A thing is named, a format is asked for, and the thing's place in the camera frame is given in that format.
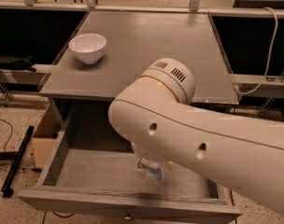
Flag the black metal stand bar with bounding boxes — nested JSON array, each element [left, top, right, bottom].
[[0, 126, 35, 198]]

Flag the brown cardboard box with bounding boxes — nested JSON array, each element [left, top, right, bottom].
[[31, 105, 61, 169]]

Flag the black floor cable left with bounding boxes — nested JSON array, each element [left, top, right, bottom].
[[0, 115, 15, 154]]

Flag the aluminium frame rail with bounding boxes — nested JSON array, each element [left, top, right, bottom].
[[0, 0, 284, 19]]

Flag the open grey top drawer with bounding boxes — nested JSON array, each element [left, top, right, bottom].
[[18, 101, 241, 224]]

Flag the grey wooden cabinet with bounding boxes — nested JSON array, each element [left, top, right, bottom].
[[40, 11, 238, 130]]

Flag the white ceramic bowl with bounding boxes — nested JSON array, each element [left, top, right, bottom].
[[68, 34, 107, 64]]

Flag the blue plastic water bottle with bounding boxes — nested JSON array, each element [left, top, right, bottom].
[[131, 143, 167, 185]]

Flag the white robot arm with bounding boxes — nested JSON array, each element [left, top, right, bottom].
[[108, 58, 284, 216]]

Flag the black cloth on rail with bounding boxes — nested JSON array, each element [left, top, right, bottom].
[[0, 55, 36, 72]]

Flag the white cable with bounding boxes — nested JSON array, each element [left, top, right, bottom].
[[234, 6, 279, 95]]

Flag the metal drawer knob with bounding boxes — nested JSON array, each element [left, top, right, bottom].
[[124, 210, 133, 221]]

